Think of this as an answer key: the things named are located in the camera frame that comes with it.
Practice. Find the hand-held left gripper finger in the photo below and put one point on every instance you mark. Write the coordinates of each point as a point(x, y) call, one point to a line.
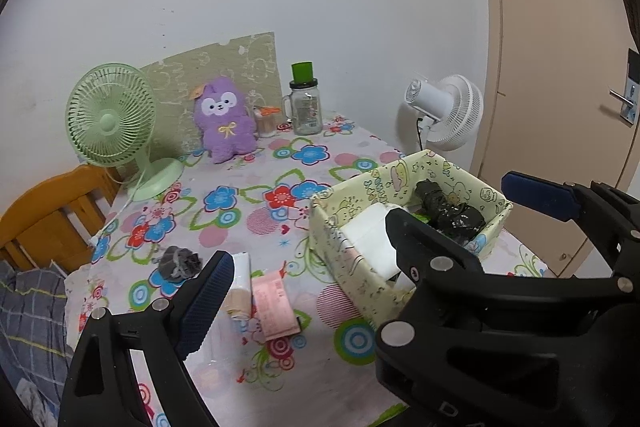
point(205, 302)

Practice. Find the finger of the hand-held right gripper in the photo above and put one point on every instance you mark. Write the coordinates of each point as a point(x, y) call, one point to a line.
point(540, 197)
point(425, 247)

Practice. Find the black plastic bag roll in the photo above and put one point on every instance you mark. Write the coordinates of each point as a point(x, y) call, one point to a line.
point(450, 212)

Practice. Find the white standing fan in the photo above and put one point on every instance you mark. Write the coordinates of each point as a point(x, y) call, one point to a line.
point(450, 107)

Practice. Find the beige door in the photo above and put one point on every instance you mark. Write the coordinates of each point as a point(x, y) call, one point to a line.
point(560, 32)

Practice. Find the purple plush toy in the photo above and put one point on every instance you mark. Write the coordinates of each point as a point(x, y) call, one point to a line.
point(225, 127)

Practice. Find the grey plaid pillow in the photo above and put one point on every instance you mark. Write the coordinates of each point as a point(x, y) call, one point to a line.
point(35, 322)

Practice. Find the wooden bed headboard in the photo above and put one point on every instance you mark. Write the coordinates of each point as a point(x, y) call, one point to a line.
point(55, 212)

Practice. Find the pink packet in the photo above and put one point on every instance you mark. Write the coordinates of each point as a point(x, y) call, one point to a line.
point(275, 307)

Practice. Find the yellow patterned storage box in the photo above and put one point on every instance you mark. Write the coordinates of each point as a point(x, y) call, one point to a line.
point(350, 277)

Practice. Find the floral tablecloth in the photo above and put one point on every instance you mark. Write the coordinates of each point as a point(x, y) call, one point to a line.
point(260, 217)

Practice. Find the green patterned board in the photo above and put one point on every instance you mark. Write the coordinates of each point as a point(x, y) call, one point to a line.
point(250, 62)

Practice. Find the white pad in box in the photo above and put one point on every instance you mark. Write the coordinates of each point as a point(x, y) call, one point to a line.
point(365, 242)

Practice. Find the small cup with orange item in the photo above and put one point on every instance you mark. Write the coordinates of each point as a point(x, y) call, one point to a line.
point(265, 124)

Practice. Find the green desk fan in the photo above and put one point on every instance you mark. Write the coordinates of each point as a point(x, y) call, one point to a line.
point(107, 122)

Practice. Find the glass jar with green lid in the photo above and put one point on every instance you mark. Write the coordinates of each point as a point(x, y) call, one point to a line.
point(305, 112)

